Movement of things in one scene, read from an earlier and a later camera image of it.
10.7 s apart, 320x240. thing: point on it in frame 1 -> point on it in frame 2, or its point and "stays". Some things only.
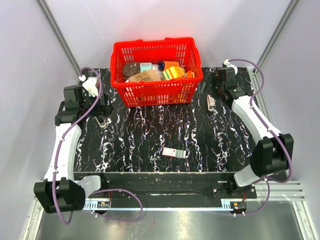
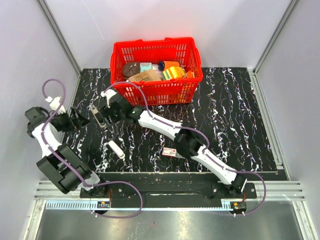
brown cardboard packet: x=150 y=74 stays
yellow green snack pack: x=173 y=72 stays
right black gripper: x=210 y=79 -> x=108 y=113
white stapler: x=210 y=101 -> x=118 y=152
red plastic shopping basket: x=152 y=51 stays
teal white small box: x=145 y=66 stays
